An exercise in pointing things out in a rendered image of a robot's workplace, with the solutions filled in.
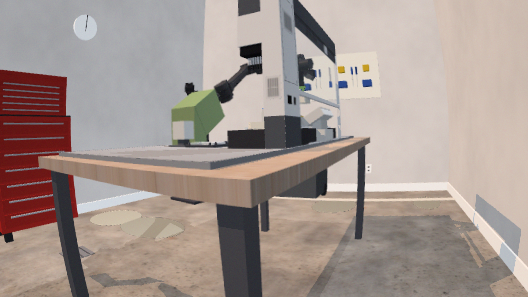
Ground white ready panel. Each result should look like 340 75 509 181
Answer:
168 121 194 147

